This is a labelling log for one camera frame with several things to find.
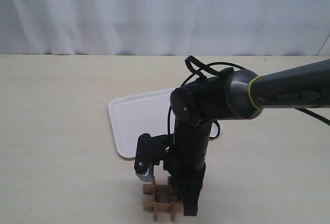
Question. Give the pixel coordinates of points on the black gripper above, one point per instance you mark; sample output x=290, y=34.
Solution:
x=186, y=179

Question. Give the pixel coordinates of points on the notched wooden block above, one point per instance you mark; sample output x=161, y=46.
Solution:
x=148, y=189
x=155, y=211
x=163, y=206
x=171, y=196

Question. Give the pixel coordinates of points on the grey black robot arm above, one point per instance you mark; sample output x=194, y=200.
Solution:
x=234, y=93

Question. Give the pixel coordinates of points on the white plastic tray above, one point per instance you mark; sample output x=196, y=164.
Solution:
x=134, y=115

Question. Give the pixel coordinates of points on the white curtain backdrop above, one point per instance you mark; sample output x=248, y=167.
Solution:
x=165, y=27

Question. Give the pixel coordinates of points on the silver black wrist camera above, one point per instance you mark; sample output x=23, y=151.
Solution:
x=150, y=151

